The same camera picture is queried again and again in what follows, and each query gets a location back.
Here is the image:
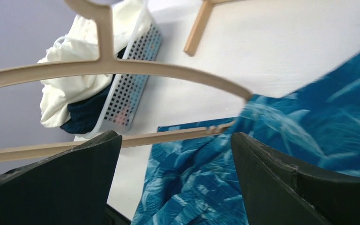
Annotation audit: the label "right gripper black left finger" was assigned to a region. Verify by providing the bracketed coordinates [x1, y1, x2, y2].
[0, 131, 123, 225]

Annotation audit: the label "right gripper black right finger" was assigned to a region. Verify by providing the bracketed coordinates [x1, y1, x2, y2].
[231, 133, 360, 225]

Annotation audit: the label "navy blue shorts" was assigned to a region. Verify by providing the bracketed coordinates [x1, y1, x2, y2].
[60, 46, 128, 135]

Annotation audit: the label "dark teal patterned shorts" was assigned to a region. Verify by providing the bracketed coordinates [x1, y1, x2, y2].
[132, 53, 360, 225]

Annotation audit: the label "white plastic basket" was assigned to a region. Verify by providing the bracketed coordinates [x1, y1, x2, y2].
[74, 0, 163, 138]

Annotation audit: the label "white drawstring shorts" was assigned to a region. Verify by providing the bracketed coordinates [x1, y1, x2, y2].
[37, 0, 153, 129]

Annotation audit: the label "wooden hanger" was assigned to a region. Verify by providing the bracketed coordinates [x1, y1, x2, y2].
[0, 0, 252, 162]

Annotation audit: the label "wooden clothes rack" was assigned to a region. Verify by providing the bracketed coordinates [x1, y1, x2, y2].
[183, 0, 239, 57]

